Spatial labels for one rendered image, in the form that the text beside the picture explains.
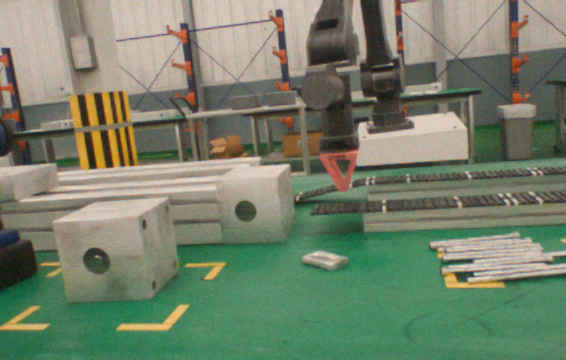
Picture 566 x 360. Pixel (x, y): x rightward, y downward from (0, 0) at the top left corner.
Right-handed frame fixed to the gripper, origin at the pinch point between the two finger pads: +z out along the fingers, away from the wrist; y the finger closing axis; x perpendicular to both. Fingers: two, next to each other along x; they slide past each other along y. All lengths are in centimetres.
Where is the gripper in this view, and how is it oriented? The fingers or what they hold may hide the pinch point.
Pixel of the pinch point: (343, 184)
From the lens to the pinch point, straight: 92.3
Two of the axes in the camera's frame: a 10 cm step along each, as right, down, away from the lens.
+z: 1.1, 9.8, 1.7
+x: 9.8, -0.8, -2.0
